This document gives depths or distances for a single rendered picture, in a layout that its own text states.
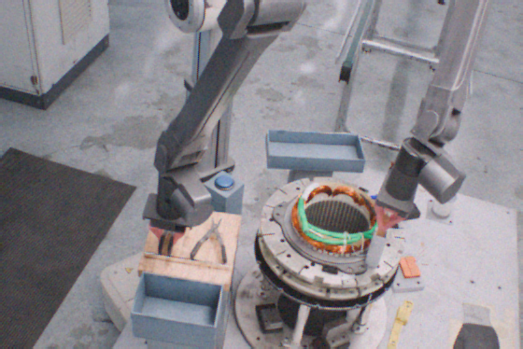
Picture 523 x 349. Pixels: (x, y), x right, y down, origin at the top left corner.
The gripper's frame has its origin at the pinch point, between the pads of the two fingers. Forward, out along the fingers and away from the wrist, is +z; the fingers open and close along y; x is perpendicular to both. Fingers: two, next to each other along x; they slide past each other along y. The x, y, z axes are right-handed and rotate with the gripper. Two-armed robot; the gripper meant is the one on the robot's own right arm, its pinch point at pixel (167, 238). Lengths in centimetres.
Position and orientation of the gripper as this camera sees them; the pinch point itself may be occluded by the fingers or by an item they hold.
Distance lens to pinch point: 129.2
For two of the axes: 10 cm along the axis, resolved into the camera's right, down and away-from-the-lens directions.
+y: 9.8, 2.0, 0.5
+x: 1.0, -6.8, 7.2
